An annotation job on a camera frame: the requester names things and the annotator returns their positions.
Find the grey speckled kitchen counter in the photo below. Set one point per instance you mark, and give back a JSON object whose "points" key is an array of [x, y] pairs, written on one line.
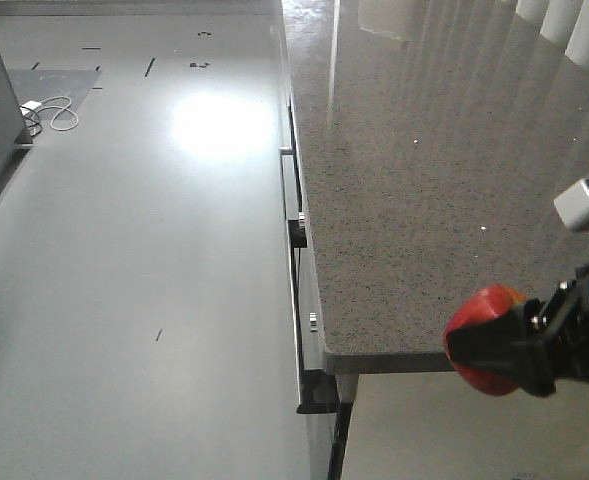
{"points": [[433, 138]]}

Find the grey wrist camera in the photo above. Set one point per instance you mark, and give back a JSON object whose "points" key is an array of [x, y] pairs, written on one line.
{"points": [[572, 206]]}

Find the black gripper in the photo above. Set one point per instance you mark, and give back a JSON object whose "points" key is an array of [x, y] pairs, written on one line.
{"points": [[555, 345]]}

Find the red yellow apple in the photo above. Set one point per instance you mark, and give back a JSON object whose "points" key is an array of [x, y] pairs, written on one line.
{"points": [[476, 339]]}

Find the white power adapter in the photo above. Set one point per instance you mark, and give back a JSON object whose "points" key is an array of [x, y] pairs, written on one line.
{"points": [[29, 107]]}

